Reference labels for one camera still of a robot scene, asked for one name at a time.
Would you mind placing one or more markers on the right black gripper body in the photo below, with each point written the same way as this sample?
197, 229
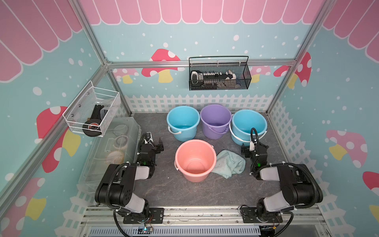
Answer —
248, 154

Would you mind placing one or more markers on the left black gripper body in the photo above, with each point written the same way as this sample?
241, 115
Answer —
157, 149

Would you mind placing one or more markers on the light green cloth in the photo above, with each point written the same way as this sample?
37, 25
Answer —
229, 163

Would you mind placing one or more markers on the pink plastic bucket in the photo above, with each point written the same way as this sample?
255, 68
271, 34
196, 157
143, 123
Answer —
195, 159

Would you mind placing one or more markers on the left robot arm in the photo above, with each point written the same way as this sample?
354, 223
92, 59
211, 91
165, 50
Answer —
116, 189

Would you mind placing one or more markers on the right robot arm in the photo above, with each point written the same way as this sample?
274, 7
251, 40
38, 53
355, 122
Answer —
298, 187

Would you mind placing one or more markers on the right blue bucket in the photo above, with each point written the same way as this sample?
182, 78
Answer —
242, 123

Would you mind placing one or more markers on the blue bucket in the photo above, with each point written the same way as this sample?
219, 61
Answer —
183, 122
242, 123

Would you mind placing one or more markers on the left blue bucket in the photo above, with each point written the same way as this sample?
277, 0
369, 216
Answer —
183, 122

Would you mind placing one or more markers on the purple bucket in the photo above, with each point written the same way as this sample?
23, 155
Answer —
215, 121

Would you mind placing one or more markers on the clear plastic storage box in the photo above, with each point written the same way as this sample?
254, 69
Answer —
117, 146

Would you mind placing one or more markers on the black tape dispenser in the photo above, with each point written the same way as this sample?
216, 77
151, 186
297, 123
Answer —
92, 127

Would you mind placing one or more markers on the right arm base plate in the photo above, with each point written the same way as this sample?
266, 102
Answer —
256, 215

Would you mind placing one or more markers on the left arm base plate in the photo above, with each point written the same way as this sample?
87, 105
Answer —
151, 216

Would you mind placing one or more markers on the white wire basket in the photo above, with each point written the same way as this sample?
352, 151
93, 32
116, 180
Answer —
81, 108

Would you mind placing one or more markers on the black wire mesh basket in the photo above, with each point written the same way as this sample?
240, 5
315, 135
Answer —
221, 72

